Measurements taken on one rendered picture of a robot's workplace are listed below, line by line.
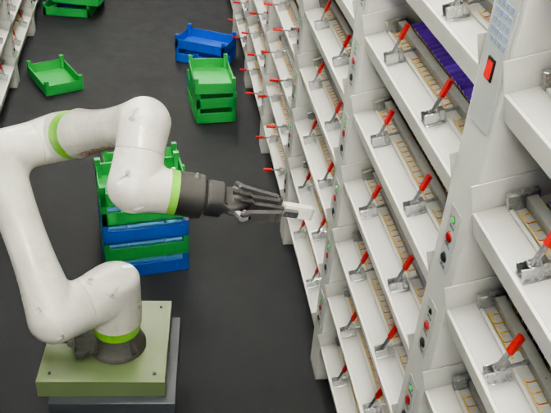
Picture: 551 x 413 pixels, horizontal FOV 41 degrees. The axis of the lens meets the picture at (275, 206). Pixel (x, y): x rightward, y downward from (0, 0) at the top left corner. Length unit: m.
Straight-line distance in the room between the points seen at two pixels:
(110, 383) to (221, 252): 1.04
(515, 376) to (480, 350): 0.07
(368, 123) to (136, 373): 0.86
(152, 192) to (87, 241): 1.50
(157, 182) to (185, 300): 1.23
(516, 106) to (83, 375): 1.33
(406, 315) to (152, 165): 0.60
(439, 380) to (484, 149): 0.48
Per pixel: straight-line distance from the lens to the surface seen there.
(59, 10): 5.06
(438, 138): 1.34
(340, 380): 2.18
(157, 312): 2.15
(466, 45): 1.21
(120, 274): 1.88
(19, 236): 1.81
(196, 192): 1.48
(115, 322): 1.92
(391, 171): 1.61
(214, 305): 2.64
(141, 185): 1.46
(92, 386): 1.98
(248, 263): 2.82
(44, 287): 1.81
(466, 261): 1.23
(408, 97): 1.48
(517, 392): 1.18
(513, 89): 1.08
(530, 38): 1.05
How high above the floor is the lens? 1.79
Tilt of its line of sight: 35 degrees down
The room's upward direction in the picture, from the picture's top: 5 degrees clockwise
